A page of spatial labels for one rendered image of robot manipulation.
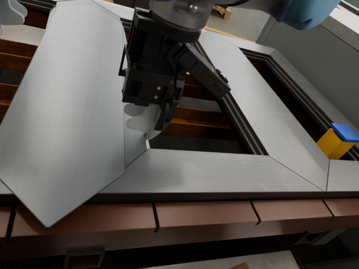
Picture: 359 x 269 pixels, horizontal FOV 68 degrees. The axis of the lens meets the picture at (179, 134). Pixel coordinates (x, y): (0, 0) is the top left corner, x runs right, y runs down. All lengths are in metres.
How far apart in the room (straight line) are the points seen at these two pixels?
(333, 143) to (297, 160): 0.17
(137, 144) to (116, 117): 0.07
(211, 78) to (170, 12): 0.12
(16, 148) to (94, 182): 0.12
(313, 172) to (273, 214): 0.17
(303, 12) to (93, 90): 0.41
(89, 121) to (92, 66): 0.18
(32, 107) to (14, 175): 0.14
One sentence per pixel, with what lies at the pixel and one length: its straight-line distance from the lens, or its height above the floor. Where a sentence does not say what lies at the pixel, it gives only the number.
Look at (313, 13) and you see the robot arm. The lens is 0.26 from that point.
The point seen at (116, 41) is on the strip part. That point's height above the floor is 0.85.
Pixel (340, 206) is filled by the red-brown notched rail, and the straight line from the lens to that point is 0.65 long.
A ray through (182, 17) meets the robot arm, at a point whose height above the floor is 1.07.
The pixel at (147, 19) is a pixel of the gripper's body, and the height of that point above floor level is 1.05.
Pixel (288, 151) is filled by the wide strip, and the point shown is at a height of 0.85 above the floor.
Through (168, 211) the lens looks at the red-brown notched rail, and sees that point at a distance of 0.42.
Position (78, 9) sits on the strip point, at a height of 0.85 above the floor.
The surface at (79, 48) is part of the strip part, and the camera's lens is 0.68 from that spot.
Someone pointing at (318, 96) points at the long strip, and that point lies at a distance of 1.04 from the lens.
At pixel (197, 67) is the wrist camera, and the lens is 0.38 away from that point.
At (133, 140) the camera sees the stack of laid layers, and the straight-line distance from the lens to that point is 0.46.
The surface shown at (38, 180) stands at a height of 0.85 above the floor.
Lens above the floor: 1.16
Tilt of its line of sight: 38 degrees down
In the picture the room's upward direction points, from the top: 25 degrees clockwise
